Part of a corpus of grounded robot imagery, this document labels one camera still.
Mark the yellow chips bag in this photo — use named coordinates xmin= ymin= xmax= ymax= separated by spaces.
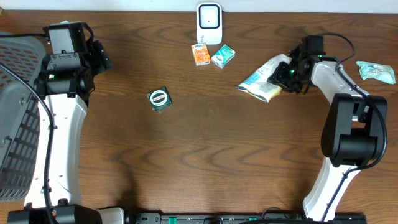
xmin=236 ymin=54 xmax=291 ymax=103

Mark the orange tissue pack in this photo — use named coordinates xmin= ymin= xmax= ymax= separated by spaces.
xmin=192 ymin=43 xmax=211 ymax=66

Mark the dark green small box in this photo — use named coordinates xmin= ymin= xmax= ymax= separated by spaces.
xmin=147 ymin=86 xmax=172 ymax=111

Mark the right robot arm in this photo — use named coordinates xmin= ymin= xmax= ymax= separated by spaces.
xmin=267 ymin=34 xmax=387 ymax=222

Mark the teal tissue pack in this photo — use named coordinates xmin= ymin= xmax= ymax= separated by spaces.
xmin=211 ymin=44 xmax=236 ymax=69

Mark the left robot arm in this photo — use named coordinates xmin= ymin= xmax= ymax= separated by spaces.
xmin=1 ymin=21 xmax=130 ymax=223

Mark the light green snack packet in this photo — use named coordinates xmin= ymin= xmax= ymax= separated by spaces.
xmin=356 ymin=61 xmax=396 ymax=85

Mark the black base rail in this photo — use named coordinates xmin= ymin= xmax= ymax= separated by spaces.
xmin=134 ymin=212 xmax=368 ymax=224

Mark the grey plastic basket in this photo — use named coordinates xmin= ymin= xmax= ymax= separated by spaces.
xmin=1 ymin=37 xmax=46 ymax=202

